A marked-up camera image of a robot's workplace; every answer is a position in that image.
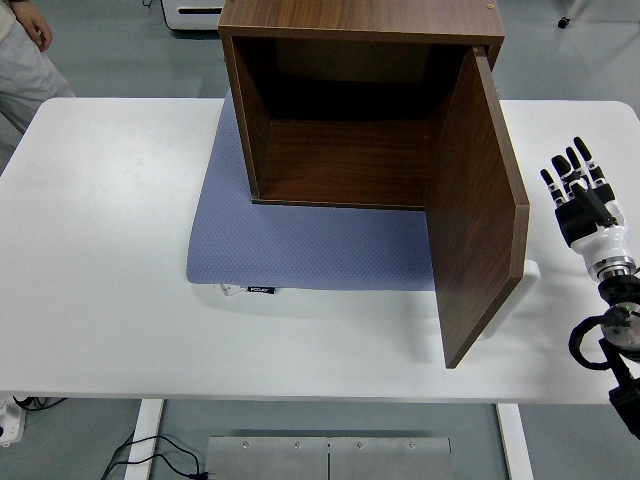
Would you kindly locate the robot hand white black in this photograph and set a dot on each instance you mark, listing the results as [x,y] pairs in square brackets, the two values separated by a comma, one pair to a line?
[597,240]

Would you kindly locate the brown wooden cabinet door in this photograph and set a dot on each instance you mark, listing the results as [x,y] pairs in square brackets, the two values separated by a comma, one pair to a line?
[475,225]

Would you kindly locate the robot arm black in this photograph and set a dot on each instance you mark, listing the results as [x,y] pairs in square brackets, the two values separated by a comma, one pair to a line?
[620,330]

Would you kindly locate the brown wooden cabinet body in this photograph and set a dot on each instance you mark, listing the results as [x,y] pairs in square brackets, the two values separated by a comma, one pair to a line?
[350,165]

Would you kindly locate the black caster wheel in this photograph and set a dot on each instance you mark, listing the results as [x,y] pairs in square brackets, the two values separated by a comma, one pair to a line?
[564,22]

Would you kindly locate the white table leg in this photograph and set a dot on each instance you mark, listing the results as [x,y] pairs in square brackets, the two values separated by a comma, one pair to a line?
[145,440]
[515,445]

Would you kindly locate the blue-grey textured mat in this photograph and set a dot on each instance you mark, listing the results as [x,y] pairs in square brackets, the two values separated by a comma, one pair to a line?
[310,250]

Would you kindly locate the grey metal plate with screws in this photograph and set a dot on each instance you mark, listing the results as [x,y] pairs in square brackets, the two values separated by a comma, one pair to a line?
[390,457]
[270,460]

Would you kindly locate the black mat label tag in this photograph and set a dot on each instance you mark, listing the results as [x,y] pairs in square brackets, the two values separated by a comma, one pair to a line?
[261,289]

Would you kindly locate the white mat care tag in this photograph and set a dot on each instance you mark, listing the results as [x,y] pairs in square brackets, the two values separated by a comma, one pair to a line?
[229,290]

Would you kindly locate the white appliance with slot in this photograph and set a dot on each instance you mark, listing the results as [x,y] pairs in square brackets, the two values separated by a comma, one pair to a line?
[195,12]

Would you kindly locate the person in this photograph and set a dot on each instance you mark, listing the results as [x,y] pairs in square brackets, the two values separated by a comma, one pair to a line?
[25,75]

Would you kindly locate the person's hand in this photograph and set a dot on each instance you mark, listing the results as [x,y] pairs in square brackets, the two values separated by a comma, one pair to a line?
[37,22]

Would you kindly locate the white power box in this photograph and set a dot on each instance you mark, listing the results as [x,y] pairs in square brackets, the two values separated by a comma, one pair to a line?
[11,425]

